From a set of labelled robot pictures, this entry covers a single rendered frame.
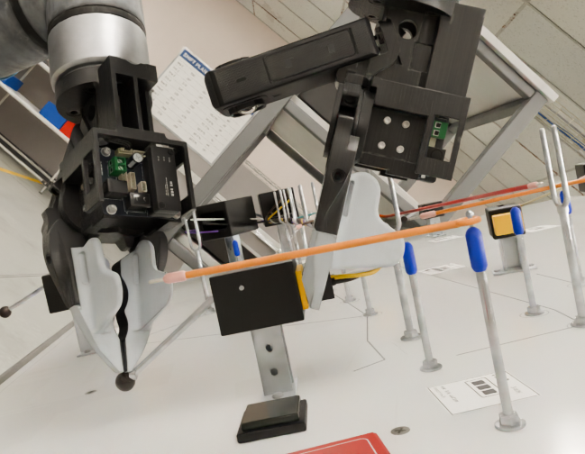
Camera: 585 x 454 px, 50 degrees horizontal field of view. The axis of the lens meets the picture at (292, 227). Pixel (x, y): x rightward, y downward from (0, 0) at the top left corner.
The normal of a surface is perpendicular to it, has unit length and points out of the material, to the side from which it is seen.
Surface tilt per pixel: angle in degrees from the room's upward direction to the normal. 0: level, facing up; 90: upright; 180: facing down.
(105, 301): 121
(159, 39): 90
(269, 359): 97
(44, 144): 90
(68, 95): 128
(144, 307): 113
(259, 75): 97
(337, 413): 52
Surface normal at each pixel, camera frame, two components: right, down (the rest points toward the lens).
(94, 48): 0.22, -0.32
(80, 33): -0.08, -0.28
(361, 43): -0.07, 0.04
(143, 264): -0.73, -0.14
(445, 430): -0.21, -0.98
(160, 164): 0.62, -0.34
